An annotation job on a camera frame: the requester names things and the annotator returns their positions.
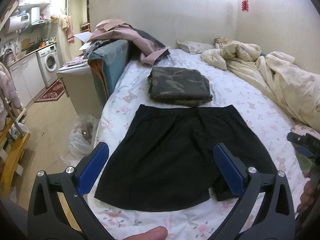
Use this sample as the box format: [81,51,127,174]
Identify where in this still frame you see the black shorts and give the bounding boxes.
[95,105,277,212]

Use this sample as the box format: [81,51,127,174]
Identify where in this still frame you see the left hand thumb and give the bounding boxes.
[124,226,168,240]

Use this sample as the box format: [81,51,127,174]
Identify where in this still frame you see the white plastic bag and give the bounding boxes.
[60,115,99,166]

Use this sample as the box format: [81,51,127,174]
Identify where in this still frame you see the cream quilt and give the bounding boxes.
[201,40,319,131]

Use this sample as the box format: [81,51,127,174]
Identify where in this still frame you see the yellow wooden stool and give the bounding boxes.
[1,117,30,198]

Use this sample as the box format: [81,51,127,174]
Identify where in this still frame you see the red floor mat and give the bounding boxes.
[35,79,65,103]

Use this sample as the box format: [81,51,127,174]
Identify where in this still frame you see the folded camouflage pants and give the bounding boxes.
[148,67,213,107]

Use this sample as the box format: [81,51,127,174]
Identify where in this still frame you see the white side table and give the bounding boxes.
[57,58,103,119]

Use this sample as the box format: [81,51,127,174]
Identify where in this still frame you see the white floral bed sheet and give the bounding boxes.
[87,49,307,239]

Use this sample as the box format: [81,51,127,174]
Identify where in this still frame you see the white kitchen cabinet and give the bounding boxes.
[9,53,45,107]

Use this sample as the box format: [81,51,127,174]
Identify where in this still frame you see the teal sofa chair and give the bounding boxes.
[87,40,130,107]

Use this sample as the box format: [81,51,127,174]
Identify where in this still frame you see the white washing machine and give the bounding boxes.
[36,43,60,88]

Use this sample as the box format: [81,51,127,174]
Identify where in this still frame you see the floral pillow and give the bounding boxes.
[177,40,215,55]

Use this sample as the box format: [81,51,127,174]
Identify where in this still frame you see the pink jacket pile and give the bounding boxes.
[89,18,170,66]

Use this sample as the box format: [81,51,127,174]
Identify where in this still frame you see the white water heater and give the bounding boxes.
[3,12,30,35]

